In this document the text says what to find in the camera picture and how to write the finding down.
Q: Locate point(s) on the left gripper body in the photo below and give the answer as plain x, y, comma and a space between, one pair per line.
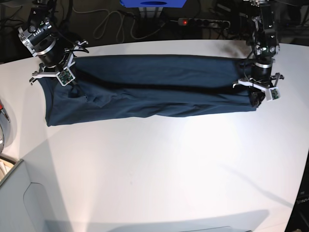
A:
255, 72

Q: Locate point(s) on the dark blue T-shirt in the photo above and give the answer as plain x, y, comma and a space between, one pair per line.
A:
122, 86

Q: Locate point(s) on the white power strip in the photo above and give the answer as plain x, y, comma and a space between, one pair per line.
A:
204, 23

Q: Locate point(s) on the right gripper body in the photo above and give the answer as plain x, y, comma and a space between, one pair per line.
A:
55, 51

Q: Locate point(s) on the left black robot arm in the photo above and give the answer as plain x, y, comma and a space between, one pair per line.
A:
261, 22

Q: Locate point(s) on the grey bin at left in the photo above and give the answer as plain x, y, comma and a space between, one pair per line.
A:
19, 205

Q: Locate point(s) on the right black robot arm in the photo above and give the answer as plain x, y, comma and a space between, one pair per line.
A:
45, 10

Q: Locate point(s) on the blue box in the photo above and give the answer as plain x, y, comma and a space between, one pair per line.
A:
153, 3

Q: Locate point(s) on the red and white device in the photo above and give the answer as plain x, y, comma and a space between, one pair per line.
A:
5, 128

